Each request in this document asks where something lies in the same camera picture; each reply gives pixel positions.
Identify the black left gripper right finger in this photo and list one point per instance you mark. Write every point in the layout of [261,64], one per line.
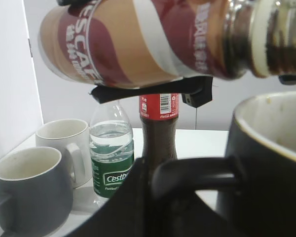
[189,216]

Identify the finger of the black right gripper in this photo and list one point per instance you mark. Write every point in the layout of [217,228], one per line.
[195,91]

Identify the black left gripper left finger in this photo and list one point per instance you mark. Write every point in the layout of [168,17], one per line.
[129,213]

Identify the black ceramic mug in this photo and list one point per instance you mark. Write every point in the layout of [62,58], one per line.
[253,186]

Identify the brown coffee drink bottle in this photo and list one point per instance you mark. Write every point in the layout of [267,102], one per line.
[133,44]

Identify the cola bottle red label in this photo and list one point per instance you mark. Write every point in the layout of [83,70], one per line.
[159,114]

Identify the clear water bottle green label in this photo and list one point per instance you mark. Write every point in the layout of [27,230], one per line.
[111,149]

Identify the white ceramic mug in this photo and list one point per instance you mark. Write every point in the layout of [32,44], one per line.
[71,137]

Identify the dark grey ceramic mug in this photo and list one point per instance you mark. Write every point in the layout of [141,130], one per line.
[36,193]

